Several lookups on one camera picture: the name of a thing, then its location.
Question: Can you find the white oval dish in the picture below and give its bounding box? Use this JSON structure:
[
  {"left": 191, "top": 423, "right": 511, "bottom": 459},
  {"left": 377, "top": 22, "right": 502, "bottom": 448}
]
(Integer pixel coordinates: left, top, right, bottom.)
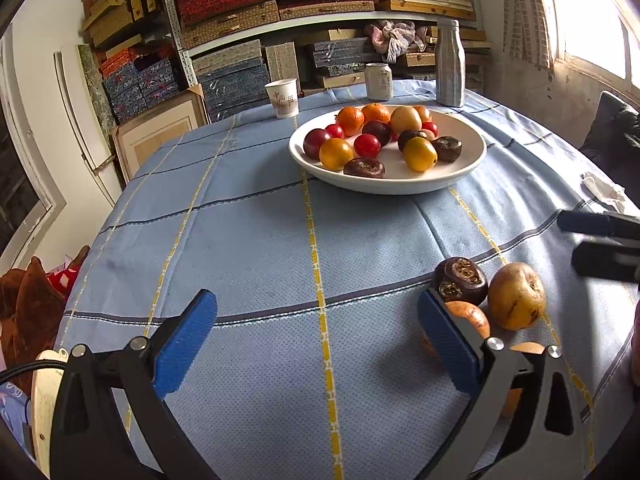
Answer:
[{"left": 288, "top": 105, "right": 487, "bottom": 196}]

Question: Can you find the dark cloth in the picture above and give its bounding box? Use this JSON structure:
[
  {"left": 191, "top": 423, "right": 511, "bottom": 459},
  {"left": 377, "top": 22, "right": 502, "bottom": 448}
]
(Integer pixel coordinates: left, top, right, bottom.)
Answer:
[{"left": 579, "top": 91, "right": 640, "bottom": 186}]

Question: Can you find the wooden framed board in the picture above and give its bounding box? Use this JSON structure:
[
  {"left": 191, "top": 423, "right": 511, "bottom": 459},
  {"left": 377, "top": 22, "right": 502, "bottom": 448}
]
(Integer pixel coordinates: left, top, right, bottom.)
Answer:
[{"left": 111, "top": 85, "right": 211, "bottom": 186}]

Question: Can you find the white paper cup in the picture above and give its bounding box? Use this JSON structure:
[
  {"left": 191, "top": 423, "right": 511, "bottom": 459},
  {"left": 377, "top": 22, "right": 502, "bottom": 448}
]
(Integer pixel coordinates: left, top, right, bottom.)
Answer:
[{"left": 264, "top": 79, "right": 300, "bottom": 120}]

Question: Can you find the small yellow orange fruit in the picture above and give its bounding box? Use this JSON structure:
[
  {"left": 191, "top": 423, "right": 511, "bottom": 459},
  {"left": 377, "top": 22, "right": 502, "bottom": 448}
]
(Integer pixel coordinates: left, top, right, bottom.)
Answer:
[{"left": 403, "top": 137, "right": 438, "bottom": 172}]

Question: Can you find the white embroidered napkin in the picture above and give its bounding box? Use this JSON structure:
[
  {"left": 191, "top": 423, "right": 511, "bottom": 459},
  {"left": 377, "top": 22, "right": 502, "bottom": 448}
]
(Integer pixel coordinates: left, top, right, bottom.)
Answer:
[{"left": 580, "top": 171, "right": 627, "bottom": 216}]

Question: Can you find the white metal shelf rack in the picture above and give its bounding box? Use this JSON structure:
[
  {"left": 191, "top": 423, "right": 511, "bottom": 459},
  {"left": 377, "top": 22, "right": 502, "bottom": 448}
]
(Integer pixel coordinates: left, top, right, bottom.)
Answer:
[{"left": 157, "top": 0, "right": 488, "bottom": 96}]

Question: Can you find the pink crumpled cloth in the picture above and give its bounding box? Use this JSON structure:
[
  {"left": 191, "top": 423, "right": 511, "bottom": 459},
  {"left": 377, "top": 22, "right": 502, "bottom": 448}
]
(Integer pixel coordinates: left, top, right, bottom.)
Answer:
[{"left": 364, "top": 19, "right": 431, "bottom": 66}]

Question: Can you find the tangerine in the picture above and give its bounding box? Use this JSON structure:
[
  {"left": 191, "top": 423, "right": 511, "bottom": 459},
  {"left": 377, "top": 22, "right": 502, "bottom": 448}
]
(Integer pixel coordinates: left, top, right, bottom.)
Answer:
[
  {"left": 336, "top": 106, "right": 365, "bottom": 137},
  {"left": 361, "top": 103, "right": 391, "bottom": 125}
]

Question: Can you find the large blemished orange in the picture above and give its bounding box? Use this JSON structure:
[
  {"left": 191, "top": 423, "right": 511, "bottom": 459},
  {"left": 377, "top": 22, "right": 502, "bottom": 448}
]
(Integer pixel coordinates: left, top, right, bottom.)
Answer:
[{"left": 390, "top": 106, "right": 422, "bottom": 135}]

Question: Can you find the sunlit window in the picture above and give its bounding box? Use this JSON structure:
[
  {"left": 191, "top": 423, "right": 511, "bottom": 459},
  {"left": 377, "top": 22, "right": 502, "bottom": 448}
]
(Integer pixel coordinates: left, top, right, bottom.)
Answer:
[{"left": 530, "top": 0, "right": 640, "bottom": 91}]

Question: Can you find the woven bamboo curtain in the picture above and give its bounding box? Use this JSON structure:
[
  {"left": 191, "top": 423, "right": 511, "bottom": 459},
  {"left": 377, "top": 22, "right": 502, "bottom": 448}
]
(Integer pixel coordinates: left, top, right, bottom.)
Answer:
[{"left": 500, "top": 0, "right": 558, "bottom": 71}]

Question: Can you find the brown plush toy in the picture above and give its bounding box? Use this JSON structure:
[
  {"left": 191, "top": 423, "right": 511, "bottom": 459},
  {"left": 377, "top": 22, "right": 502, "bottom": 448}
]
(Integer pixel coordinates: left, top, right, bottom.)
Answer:
[{"left": 0, "top": 245, "right": 92, "bottom": 396}]

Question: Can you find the white framed dark window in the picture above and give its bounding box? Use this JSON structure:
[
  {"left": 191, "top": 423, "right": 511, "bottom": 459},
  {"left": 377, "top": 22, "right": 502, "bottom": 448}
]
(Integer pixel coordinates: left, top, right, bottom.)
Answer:
[{"left": 0, "top": 25, "right": 68, "bottom": 271}]

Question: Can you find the pile of tan flat boxes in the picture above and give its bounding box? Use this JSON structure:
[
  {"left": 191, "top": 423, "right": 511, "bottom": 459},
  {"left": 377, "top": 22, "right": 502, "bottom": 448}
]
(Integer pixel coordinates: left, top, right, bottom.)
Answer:
[{"left": 81, "top": 0, "right": 166, "bottom": 48}]

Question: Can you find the pile of blue floral boxes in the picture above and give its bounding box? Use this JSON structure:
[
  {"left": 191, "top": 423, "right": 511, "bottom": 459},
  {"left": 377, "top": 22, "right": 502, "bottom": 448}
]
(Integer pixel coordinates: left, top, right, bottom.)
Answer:
[{"left": 99, "top": 45, "right": 183, "bottom": 123}]

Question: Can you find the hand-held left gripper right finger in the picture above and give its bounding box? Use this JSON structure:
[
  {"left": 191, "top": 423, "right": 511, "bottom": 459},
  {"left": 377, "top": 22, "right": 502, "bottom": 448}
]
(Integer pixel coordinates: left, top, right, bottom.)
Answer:
[{"left": 417, "top": 290, "right": 593, "bottom": 480}]

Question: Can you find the green marble slab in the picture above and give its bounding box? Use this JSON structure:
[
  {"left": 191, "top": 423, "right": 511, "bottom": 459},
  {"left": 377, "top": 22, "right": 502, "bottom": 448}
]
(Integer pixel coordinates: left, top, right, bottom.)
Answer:
[{"left": 77, "top": 44, "right": 118, "bottom": 138}]

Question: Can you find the red dotted cloth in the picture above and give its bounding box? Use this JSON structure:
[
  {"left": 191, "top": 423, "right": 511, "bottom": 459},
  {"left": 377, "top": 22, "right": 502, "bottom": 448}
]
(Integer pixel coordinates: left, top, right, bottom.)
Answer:
[{"left": 46, "top": 266, "right": 82, "bottom": 297}]

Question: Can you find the dark brown mangosteen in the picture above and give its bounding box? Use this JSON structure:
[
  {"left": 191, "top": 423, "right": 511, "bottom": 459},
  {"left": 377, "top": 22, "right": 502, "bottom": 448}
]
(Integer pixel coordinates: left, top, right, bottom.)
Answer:
[{"left": 431, "top": 257, "right": 489, "bottom": 307}]

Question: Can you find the stack of blue patterned boxes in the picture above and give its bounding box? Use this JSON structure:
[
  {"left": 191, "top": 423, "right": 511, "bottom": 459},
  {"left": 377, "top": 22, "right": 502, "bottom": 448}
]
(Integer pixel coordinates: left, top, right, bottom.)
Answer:
[{"left": 192, "top": 42, "right": 371, "bottom": 121}]

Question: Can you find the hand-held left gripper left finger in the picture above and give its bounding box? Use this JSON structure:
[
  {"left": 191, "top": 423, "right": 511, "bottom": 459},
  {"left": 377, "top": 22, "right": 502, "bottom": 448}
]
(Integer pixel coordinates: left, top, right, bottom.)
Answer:
[{"left": 49, "top": 288, "right": 219, "bottom": 480}]

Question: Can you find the silver metal bottle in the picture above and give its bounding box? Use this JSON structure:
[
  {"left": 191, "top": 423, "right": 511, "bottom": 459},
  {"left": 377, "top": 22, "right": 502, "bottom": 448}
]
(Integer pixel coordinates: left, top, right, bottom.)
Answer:
[{"left": 434, "top": 18, "right": 467, "bottom": 108}]

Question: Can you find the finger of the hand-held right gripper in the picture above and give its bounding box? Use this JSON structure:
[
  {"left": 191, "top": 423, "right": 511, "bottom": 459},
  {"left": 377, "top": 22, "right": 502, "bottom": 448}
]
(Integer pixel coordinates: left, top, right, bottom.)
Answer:
[
  {"left": 571, "top": 240, "right": 640, "bottom": 282},
  {"left": 556, "top": 210, "right": 640, "bottom": 241}
]

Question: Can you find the small purple plum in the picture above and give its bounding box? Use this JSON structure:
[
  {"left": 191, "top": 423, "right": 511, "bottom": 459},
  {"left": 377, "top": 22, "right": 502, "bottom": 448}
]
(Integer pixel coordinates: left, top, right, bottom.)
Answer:
[{"left": 397, "top": 130, "right": 432, "bottom": 152}]

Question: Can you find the black braided cable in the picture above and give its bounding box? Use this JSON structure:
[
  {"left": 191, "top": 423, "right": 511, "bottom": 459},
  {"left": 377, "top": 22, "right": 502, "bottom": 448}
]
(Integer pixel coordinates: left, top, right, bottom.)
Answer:
[{"left": 0, "top": 355, "right": 71, "bottom": 386}]

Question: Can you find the blue printed cloth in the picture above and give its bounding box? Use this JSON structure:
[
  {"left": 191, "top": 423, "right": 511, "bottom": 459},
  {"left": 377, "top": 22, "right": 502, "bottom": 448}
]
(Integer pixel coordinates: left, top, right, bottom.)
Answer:
[{"left": 0, "top": 380, "right": 32, "bottom": 461}]

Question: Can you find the white wall panel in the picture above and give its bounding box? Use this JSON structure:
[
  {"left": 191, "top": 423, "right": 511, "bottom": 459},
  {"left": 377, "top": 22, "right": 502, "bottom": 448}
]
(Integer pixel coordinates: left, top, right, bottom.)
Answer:
[{"left": 54, "top": 50, "right": 126, "bottom": 206}]

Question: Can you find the dark wrinkled passion fruit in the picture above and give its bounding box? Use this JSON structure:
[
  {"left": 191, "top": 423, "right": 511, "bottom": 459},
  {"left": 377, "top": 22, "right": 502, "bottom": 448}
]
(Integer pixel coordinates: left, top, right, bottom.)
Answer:
[
  {"left": 343, "top": 158, "right": 386, "bottom": 179},
  {"left": 431, "top": 136, "right": 463, "bottom": 163}
]

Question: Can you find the blue checked tablecloth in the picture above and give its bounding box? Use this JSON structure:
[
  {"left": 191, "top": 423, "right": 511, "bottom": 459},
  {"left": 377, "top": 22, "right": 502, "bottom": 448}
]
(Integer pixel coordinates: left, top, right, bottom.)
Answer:
[{"left": 52, "top": 79, "right": 640, "bottom": 480}]

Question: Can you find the white drink can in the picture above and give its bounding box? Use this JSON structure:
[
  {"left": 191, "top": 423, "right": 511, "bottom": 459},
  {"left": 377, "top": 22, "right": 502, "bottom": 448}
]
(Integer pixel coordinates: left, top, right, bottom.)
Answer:
[{"left": 364, "top": 63, "right": 394, "bottom": 101}]

